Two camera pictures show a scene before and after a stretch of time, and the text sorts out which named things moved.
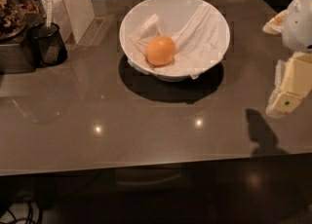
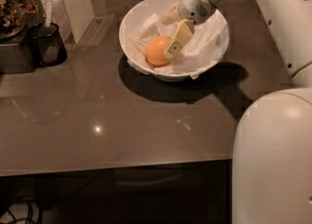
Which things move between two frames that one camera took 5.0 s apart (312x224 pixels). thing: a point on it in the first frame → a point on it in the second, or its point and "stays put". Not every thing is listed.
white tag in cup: [49, 10] stays put
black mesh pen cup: [46, 44] stays put
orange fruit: [160, 50] stays put
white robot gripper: [298, 23] → [194, 6]
